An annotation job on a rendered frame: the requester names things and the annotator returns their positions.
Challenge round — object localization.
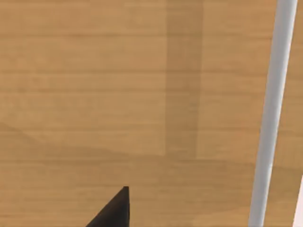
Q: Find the long metal handle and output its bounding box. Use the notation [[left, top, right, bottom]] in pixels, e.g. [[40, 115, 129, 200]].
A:
[[248, 0, 299, 227]]

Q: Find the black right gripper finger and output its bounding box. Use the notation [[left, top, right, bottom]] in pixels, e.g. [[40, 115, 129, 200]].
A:
[[85, 186, 131, 227]]

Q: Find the wooden door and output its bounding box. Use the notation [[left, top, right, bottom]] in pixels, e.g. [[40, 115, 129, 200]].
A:
[[0, 0, 303, 227]]

